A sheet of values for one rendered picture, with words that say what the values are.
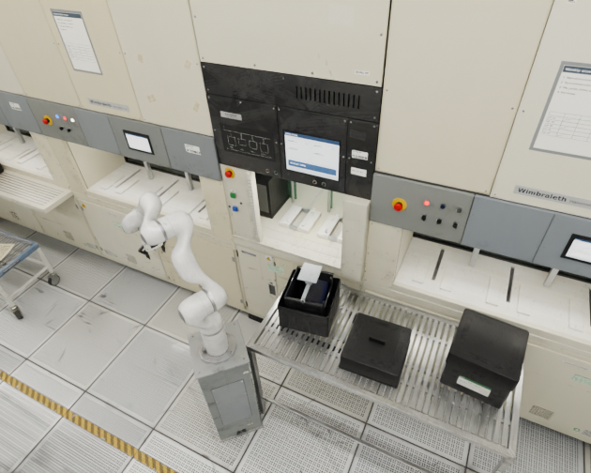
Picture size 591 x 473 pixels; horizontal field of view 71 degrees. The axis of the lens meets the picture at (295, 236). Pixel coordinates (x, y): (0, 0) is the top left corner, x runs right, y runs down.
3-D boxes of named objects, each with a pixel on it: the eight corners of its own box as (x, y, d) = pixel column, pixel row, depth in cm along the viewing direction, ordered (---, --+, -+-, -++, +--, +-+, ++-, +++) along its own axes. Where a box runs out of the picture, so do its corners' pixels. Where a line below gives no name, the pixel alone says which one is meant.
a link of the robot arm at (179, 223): (196, 316, 197) (225, 299, 204) (204, 322, 187) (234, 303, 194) (148, 221, 184) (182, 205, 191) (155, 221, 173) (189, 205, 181)
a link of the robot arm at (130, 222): (128, 225, 191) (127, 238, 218) (161, 211, 198) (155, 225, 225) (119, 208, 191) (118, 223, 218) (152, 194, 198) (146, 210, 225)
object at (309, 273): (298, 291, 242) (296, 251, 221) (333, 298, 237) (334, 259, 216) (285, 324, 225) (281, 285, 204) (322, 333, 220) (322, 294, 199)
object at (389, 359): (338, 367, 205) (338, 353, 197) (356, 322, 225) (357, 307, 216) (397, 389, 196) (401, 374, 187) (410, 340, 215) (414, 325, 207)
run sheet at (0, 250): (-39, 263, 318) (-40, 261, 317) (-19, 242, 335) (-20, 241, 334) (-1, 264, 315) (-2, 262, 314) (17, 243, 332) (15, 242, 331)
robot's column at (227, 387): (219, 443, 254) (194, 379, 204) (211, 402, 274) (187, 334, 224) (264, 427, 260) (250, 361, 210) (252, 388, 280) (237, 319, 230)
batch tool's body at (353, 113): (245, 323, 321) (193, 66, 192) (298, 246, 384) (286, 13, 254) (352, 365, 290) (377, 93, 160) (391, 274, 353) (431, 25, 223)
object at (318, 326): (294, 288, 245) (293, 268, 233) (340, 298, 238) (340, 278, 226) (278, 326, 225) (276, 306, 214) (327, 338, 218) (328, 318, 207)
